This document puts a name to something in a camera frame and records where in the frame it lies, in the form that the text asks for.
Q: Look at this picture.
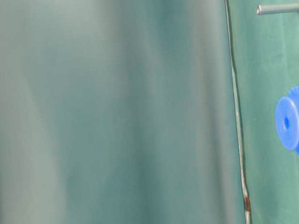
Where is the grey metal shaft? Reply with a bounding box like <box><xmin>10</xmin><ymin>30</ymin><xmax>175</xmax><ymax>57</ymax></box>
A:
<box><xmin>256</xmin><ymin>2</ymin><xmax>299</xmax><ymax>15</ymax></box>

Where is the blurred green foreground cloth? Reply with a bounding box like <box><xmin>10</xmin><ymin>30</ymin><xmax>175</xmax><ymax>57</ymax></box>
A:
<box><xmin>0</xmin><ymin>0</ymin><xmax>246</xmax><ymax>224</ymax></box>

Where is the green table cloth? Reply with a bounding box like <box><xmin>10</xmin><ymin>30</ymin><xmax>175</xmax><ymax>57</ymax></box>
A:
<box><xmin>228</xmin><ymin>0</ymin><xmax>299</xmax><ymax>224</ymax></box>

